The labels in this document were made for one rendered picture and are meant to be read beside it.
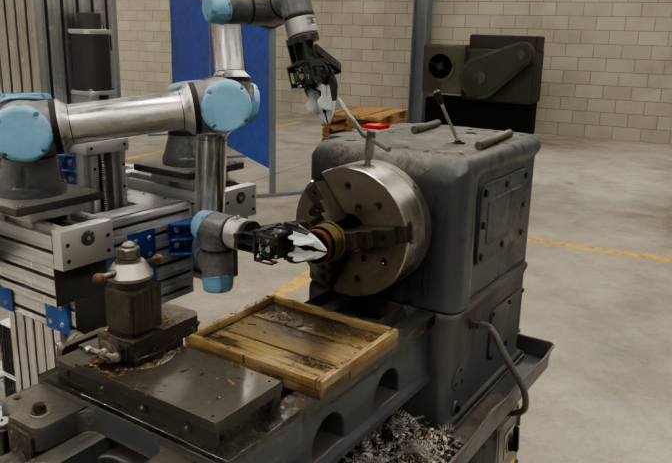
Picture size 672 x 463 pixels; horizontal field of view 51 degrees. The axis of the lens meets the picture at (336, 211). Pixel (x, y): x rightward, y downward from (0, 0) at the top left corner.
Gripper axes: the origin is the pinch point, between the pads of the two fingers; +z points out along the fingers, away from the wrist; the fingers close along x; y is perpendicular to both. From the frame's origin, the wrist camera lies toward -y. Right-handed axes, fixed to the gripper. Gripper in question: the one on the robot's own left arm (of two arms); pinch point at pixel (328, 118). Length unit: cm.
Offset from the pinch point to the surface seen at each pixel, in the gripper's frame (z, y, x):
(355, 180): 16.0, 7.3, 8.2
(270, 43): -103, -362, -293
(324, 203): 19.4, 12.4, 1.7
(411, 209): 25.4, 2.9, 18.2
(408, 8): -202, -935, -438
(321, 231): 24.7, 20.4, 5.0
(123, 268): 19, 68, -2
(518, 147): 19, -46, 28
